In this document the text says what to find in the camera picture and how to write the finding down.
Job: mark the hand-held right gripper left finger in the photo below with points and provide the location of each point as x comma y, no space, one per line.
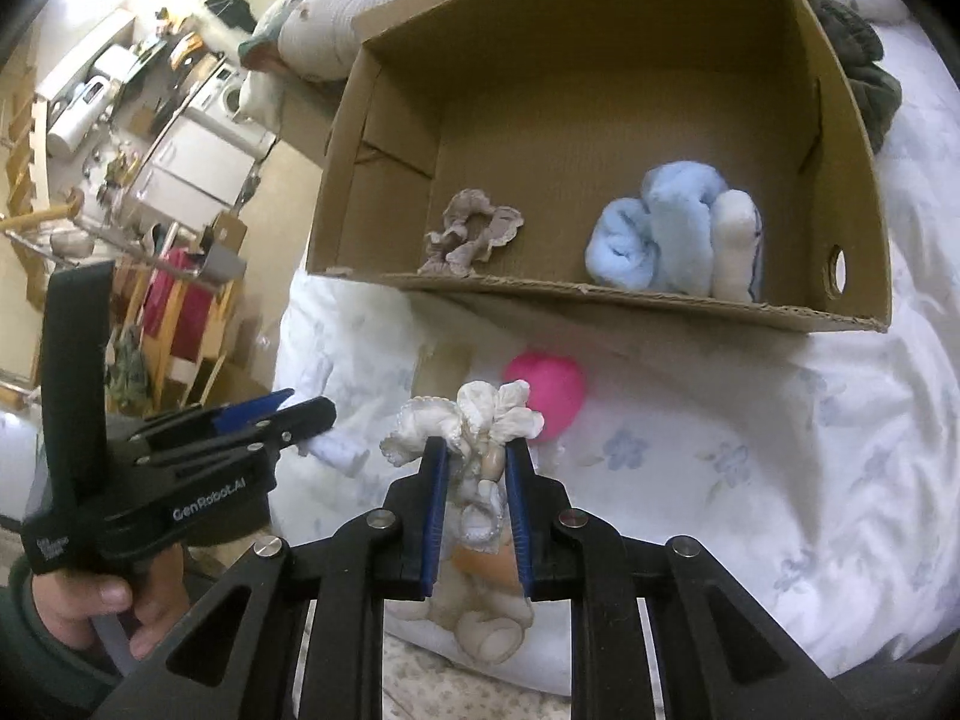
435,517

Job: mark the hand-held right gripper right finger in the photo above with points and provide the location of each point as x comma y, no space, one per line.
517,521

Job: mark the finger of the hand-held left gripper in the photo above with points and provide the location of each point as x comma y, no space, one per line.
300,420
240,411

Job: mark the white frilly sock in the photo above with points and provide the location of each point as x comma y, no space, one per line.
480,420

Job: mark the brown cardboard box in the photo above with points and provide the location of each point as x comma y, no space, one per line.
585,90

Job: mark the person's left forearm green sleeve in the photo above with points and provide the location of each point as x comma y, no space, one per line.
37,675

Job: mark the pink soft ball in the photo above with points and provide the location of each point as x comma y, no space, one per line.
551,390

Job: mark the person's left hand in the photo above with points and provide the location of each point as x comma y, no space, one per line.
82,600

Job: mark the small white sock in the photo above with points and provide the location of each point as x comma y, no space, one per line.
337,454

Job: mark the wooden drying rack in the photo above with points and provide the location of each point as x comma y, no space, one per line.
187,360

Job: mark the beige plush toy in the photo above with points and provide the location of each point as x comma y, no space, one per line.
487,630

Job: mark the camouflage cloth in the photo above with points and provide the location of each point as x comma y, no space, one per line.
129,375

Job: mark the red cloth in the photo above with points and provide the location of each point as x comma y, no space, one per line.
184,307

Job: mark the white floral quilt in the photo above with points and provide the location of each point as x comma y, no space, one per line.
750,480

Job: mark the beige frilly sock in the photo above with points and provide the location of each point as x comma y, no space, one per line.
469,236

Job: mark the white cabinet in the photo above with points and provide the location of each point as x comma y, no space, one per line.
187,165

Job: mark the white washing machine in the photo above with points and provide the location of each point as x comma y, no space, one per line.
236,109

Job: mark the light blue rolled towel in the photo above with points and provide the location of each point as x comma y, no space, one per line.
660,232

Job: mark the white kitchen appliance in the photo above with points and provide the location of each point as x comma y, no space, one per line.
82,105

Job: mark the white rolled sock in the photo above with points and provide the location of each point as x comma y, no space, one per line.
735,247

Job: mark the dark grey-green cloth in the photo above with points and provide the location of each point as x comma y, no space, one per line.
855,60

